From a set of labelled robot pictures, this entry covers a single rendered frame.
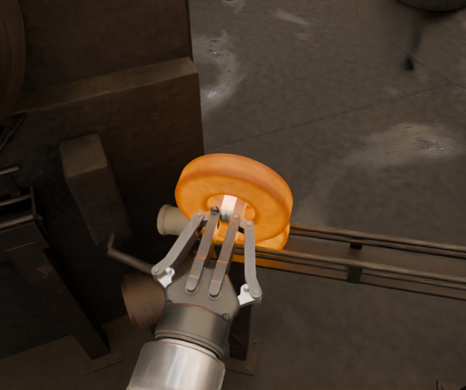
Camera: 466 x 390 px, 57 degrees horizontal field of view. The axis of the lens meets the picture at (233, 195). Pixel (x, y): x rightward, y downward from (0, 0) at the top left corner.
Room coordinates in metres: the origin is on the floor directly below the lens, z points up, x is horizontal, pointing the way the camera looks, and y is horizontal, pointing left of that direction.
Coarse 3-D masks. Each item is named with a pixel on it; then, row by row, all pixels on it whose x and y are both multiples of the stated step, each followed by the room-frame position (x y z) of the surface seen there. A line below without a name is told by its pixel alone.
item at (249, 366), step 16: (240, 272) 0.42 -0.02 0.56; (240, 288) 0.42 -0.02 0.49; (240, 320) 0.42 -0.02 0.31; (240, 336) 0.42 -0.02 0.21; (256, 336) 0.50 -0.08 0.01; (224, 352) 0.45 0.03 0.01; (240, 352) 0.42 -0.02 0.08; (256, 352) 0.45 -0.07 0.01; (240, 368) 0.40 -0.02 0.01; (448, 384) 0.35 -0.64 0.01
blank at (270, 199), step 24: (192, 168) 0.35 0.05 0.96; (216, 168) 0.34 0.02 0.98; (240, 168) 0.34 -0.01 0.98; (264, 168) 0.34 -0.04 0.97; (192, 192) 0.34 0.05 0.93; (216, 192) 0.33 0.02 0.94; (240, 192) 0.33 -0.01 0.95; (264, 192) 0.32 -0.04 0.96; (288, 192) 0.33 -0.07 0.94; (192, 216) 0.35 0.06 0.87; (264, 216) 0.32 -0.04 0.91; (288, 216) 0.31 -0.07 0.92; (240, 240) 0.33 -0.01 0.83; (264, 240) 0.32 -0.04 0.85
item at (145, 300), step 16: (192, 256) 0.49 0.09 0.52; (144, 272) 0.45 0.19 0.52; (176, 272) 0.44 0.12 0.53; (128, 288) 0.41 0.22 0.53; (144, 288) 0.40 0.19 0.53; (160, 288) 0.41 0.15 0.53; (128, 304) 0.38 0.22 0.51; (144, 304) 0.38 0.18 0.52; (160, 304) 0.38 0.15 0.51; (144, 320) 0.35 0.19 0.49
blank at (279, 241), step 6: (246, 204) 0.44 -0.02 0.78; (288, 228) 0.43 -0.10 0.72; (282, 234) 0.41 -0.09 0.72; (222, 240) 0.44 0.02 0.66; (270, 240) 0.42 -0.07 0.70; (276, 240) 0.42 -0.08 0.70; (282, 240) 0.41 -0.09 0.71; (264, 246) 0.42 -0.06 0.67; (270, 246) 0.42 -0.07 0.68; (276, 246) 0.42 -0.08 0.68; (282, 246) 0.41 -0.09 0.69
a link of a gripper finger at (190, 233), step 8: (200, 216) 0.30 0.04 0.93; (192, 224) 0.29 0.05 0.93; (184, 232) 0.28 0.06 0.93; (192, 232) 0.28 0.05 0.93; (200, 232) 0.30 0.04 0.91; (176, 240) 0.27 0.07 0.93; (184, 240) 0.27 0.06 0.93; (192, 240) 0.28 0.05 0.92; (176, 248) 0.26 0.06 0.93; (184, 248) 0.26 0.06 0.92; (168, 256) 0.25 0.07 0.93; (176, 256) 0.25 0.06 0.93; (184, 256) 0.26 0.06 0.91; (160, 264) 0.24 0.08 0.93; (168, 264) 0.24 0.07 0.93; (176, 264) 0.25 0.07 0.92; (152, 272) 0.23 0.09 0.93; (160, 272) 0.23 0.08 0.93
